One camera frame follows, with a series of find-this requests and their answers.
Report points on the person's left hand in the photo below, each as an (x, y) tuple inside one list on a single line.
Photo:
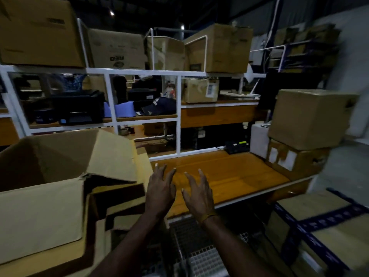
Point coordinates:
[(160, 196)]

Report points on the background shelf with boxes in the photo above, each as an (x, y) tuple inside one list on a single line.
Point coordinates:
[(308, 46)]

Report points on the cardboard box with blue tape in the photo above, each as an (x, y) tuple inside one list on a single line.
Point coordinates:
[(331, 227)]

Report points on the yellow wrist band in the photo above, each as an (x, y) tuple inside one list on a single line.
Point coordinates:
[(208, 216)]

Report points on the large plain cardboard box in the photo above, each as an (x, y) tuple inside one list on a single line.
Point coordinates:
[(37, 31)]

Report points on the person's right hand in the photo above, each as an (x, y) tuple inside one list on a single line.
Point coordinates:
[(200, 200)]

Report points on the person's right forearm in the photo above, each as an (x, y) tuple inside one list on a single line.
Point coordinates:
[(230, 248)]

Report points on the black device with green light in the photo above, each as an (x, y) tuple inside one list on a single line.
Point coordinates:
[(237, 147)]

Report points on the white metal shelf rack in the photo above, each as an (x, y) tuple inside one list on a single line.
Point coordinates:
[(178, 118)]

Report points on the cardboard box with white labels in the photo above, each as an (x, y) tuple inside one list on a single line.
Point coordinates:
[(302, 162)]

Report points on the small black device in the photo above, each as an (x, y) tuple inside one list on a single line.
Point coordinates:
[(43, 115)]

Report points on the white pipe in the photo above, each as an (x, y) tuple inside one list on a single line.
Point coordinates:
[(273, 20)]

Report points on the person's left fingers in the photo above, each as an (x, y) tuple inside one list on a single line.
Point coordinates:
[(165, 176)]

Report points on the narrow cardboard box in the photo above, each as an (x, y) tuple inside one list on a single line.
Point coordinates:
[(168, 54)]

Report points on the black printer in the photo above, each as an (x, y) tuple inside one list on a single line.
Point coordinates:
[(77, 108)]

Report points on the person's left forearm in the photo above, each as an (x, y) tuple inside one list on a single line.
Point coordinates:
[(131, 245)]

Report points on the stack of papers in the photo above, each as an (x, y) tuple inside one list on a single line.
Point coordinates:
[(237, 94)]

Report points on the plastic bottle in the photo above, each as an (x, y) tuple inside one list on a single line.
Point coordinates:
[(170, 90)]

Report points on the tall brown cardboard box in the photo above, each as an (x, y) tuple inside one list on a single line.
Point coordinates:
[(224, 48)]

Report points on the small labelled cardboard box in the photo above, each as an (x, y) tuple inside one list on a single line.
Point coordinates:
[(197, 90)]

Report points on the dark baseball cap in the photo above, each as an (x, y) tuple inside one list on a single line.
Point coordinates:
[(161, 107)]

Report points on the blue plastic tray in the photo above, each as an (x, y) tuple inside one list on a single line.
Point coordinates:
[(124, 110)]

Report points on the blue patterned cloth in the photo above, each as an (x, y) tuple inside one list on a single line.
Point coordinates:
[(70, 82)]

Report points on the printed cardboard box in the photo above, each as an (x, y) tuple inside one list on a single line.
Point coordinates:
[(115, 48)]

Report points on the flat black box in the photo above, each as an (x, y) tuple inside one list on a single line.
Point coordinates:
[(141, 95)]

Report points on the large open cardboard box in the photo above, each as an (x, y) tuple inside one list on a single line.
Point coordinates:
[(43, 210)]

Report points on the person's right thumb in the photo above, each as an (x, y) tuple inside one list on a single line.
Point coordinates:
[(186, 196)]

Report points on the closed cardboard box with handholes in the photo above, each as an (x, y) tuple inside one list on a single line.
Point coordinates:
[(308, 118)]

